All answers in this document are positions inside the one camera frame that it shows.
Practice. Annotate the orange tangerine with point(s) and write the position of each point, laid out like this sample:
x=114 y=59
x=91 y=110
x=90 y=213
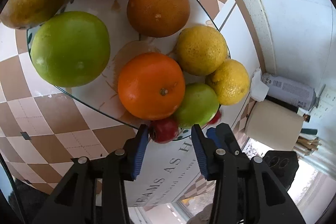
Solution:
x=151 y=86

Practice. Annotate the brown round fruit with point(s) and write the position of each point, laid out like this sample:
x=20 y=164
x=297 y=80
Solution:
x=158 y=7

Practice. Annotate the white wall socket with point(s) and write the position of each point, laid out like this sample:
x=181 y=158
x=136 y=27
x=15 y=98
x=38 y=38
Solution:
x=328 y=100

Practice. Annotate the green round fruit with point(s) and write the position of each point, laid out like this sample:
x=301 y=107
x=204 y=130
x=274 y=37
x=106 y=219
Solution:
x=195 y=106
x=69 y=48

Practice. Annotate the person's legs in dark pants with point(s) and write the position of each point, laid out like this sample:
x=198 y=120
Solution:
x=29 y=195

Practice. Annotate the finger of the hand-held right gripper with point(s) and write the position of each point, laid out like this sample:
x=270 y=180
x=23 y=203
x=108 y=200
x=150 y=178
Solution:
x=212 y=133

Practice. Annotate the small red fruit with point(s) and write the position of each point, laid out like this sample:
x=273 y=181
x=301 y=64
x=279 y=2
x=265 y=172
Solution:
x=164 y=132
x=216 y=117

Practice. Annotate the white crumpled tissue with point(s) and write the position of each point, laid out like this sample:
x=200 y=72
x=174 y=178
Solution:
x=258 y=85

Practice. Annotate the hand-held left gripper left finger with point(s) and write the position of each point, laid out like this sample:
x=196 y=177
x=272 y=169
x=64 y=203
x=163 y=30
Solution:
x=139 y=150

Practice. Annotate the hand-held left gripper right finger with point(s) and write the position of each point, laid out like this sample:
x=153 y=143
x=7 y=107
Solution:
x=199 y=153

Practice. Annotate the brown checkered table mat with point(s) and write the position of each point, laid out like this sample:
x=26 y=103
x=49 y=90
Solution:
x=65 y=121

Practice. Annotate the white floral oval plate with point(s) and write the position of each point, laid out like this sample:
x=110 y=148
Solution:
x=118 y=3

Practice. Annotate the bundle of chopsticks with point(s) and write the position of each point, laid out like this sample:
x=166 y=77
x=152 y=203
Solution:
x=307 y=145

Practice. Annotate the cream utensil holder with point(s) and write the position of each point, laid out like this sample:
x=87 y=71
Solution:
x=273 y=124

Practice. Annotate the grey spray can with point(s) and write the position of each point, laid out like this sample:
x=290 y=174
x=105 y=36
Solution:
x=288 y=88

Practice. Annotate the yellow citrus fruit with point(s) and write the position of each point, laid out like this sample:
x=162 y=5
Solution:
x=229 y=82
x=200 y=49

